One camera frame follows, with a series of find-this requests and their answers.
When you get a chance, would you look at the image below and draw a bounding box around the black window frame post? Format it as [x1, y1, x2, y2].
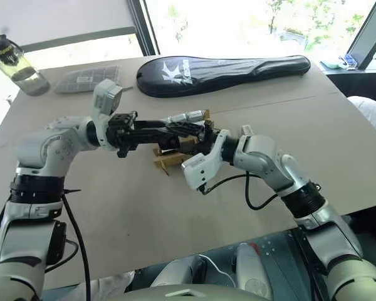
[126, 0, 161, 58]

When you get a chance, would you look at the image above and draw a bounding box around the black racket bag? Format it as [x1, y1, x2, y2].
[135, 55, 312, 99]

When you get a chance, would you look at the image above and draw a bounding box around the clear plastic parts box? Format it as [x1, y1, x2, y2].
[53, 65, 120, 95]

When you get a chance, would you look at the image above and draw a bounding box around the silver robot torso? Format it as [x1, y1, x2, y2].
[81, 230, 330, 301]

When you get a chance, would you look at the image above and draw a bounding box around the blue and white box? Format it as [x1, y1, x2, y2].
[338, 54, 358, 70]

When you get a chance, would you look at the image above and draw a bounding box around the white cushion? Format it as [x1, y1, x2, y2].
[347, 95, 376, 141]

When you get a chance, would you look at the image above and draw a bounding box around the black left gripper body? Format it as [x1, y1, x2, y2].
[105, 110, 139, 158]

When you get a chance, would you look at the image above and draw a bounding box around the clear bottle with black lid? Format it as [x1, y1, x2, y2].
[0, 32, 51, 97]

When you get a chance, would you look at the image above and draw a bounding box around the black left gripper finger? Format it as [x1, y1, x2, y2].
[133, 118, 207, 135]
[127, 126, 202, 149]

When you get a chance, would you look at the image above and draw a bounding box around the thin white cable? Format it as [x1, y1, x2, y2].
[197, 253, 236, 285]

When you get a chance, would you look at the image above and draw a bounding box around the pale green flat item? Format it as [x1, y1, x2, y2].
[320, 59, 342, 70]

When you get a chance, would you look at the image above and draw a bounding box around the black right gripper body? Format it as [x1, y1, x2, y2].
[192, 131, 222, 156]

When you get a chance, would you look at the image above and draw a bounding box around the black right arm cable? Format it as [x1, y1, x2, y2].
[197, 174, 280, 211]

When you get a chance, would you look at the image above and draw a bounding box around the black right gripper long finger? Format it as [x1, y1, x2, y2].
[158, 137, 197, 155]

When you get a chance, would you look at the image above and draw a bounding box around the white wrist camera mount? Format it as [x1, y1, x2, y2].
[180, 128, 230, 191]
[91, 79, 125, 127]

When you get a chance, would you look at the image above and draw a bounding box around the silver cylindrical camera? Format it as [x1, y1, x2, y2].
[162, 109, 208, 125]

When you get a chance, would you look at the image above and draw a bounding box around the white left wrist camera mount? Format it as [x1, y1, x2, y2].
[91, 79, 125, 127]

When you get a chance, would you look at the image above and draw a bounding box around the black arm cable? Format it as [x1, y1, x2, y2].
[43, 187, 91, 301]
[197, 174, 280, 211]

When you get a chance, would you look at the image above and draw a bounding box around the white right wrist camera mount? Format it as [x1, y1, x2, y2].
[180, 128, 230, 191]

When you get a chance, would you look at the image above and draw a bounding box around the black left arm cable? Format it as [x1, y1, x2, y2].
[43, 187, 91, 301]

